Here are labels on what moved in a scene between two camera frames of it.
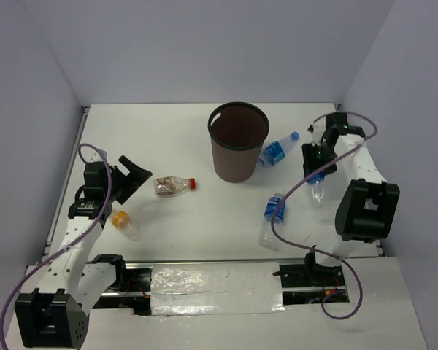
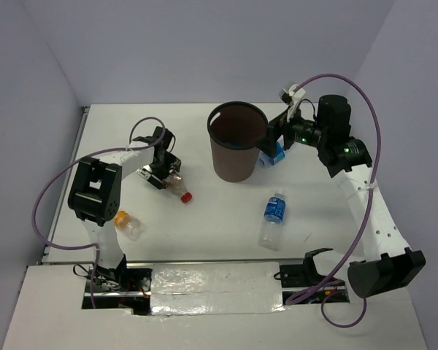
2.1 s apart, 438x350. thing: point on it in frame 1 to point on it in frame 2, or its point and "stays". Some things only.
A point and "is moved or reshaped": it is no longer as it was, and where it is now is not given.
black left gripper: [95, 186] to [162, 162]
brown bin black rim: [237, 130] stays
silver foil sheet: [179, 289] stays
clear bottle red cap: [171, 185] is moved or reshaped
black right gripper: [320, 165] to [274, 129]
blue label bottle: [267, 240] stays
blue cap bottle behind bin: [274, 152] stays
